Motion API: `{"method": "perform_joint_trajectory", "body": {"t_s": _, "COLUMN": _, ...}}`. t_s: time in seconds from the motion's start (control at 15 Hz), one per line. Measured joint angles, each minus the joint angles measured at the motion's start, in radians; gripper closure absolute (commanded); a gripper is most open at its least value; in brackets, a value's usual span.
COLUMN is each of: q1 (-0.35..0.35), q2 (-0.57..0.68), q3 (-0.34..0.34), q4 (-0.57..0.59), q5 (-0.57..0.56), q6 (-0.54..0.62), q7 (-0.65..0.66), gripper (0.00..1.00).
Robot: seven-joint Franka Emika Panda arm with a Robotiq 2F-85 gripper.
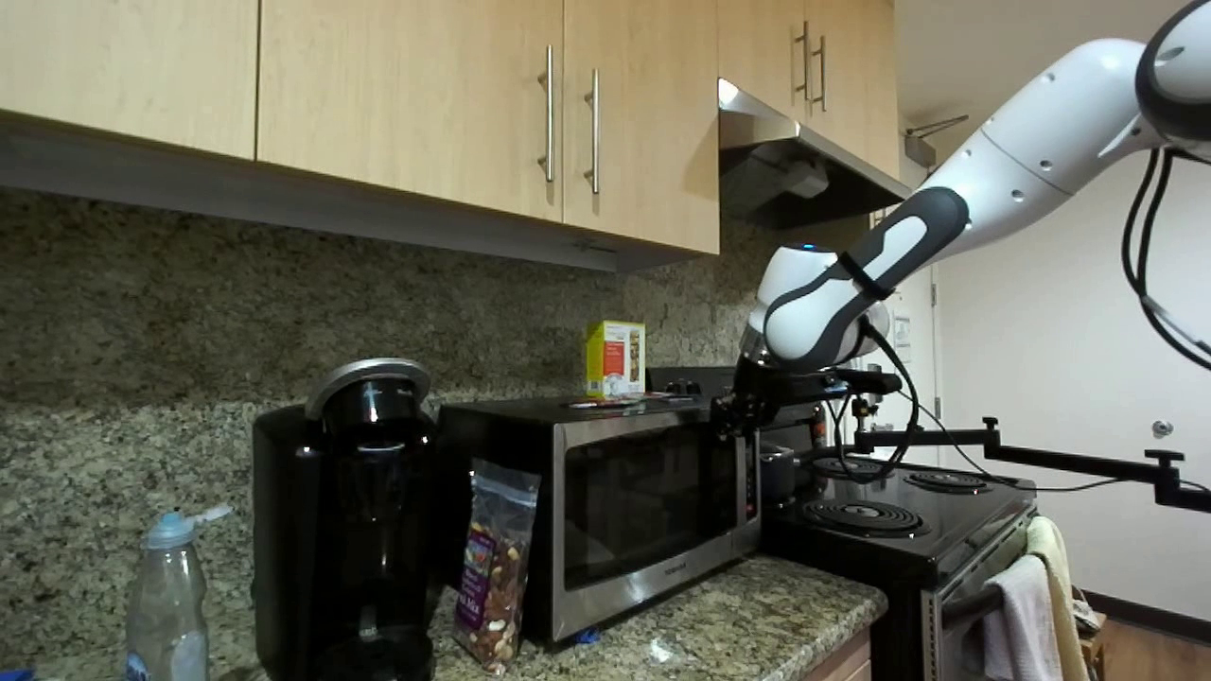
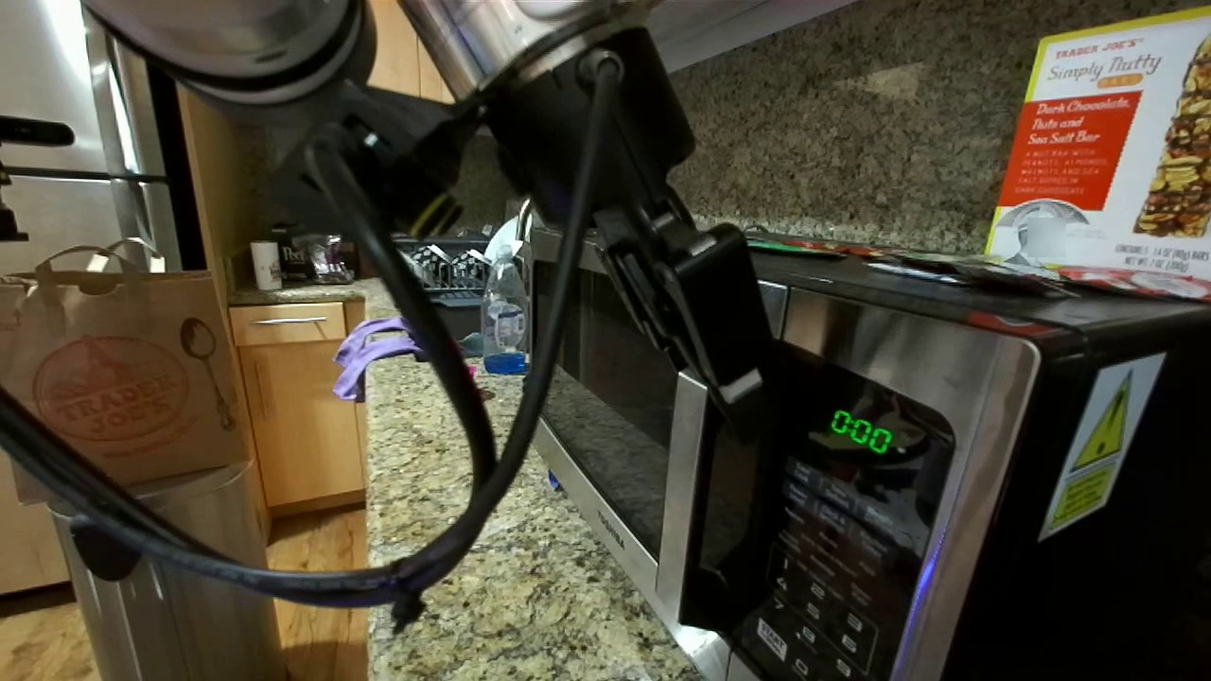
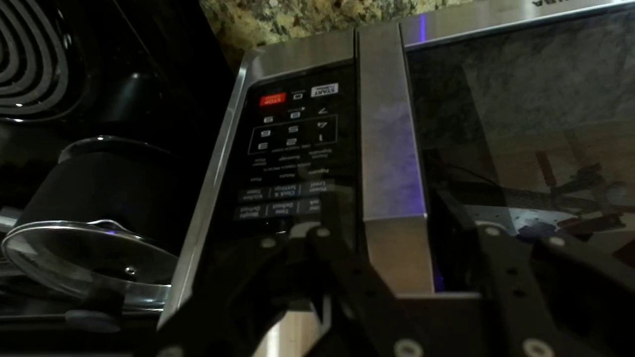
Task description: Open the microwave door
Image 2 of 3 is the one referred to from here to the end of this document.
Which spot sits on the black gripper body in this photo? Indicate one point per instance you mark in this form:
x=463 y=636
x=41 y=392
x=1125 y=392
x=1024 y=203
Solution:
x=570 y=136

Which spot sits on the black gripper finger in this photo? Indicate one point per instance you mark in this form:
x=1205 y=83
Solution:
x=719 y=303

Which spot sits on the stainless black microwave body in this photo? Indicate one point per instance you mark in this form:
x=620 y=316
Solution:
x=970 y=378

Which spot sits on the white plastic jug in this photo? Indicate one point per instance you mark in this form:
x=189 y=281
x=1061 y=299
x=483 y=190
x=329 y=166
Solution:
x=510 y=235

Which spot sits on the purple cloth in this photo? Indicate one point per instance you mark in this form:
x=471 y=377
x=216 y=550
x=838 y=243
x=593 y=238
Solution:
x=374 y=348

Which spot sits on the white mug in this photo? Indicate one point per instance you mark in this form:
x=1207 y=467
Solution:
x=268 y=267

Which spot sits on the tall wooden side panel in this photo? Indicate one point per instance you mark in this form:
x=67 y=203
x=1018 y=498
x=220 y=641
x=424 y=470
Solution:
x=212 y=203

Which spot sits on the wooden base cabinet with drawer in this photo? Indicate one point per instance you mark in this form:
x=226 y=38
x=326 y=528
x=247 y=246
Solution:
x=305 y=429

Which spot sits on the printed food box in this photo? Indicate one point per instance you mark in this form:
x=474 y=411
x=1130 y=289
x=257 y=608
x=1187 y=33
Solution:
x=1098 y=154

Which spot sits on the yellow warning sticker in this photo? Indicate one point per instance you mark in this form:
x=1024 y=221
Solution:
x=1104 y=454

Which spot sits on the brown paper shopping bag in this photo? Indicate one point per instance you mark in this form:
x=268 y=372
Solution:
x=126 y=392

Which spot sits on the stainless steel trash can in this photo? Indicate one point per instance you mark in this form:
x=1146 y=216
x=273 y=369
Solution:
x=174 y=643

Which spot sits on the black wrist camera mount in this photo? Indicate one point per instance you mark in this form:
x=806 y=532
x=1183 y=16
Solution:
x=390 y=136

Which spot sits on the wooden wall cabinets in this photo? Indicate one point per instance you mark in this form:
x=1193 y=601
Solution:
x=398 y=57

